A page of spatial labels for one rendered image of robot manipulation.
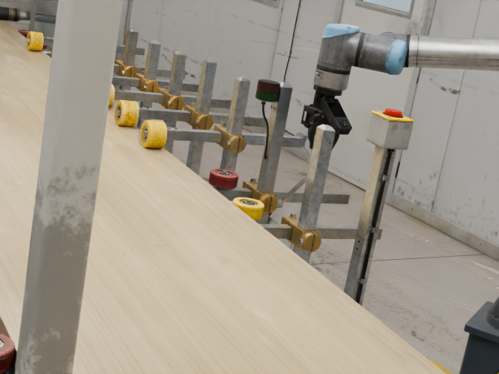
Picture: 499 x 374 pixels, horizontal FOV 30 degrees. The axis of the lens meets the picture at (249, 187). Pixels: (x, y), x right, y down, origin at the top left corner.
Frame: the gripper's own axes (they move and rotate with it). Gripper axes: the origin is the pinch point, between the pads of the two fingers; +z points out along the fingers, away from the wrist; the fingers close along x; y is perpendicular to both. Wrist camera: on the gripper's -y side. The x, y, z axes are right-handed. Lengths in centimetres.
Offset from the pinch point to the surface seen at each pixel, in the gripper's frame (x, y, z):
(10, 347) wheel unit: 98, -81, 9
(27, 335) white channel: 107, -122, -15
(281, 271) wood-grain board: 36, -52, 9
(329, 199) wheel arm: -15.6, 14.5, 15.4
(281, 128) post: 7.4, 10.4, -6.2
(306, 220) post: 9.3, -14.8, 11.4
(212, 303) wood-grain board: 58, -66, 9
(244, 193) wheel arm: 12.5, 14.5, 14.3
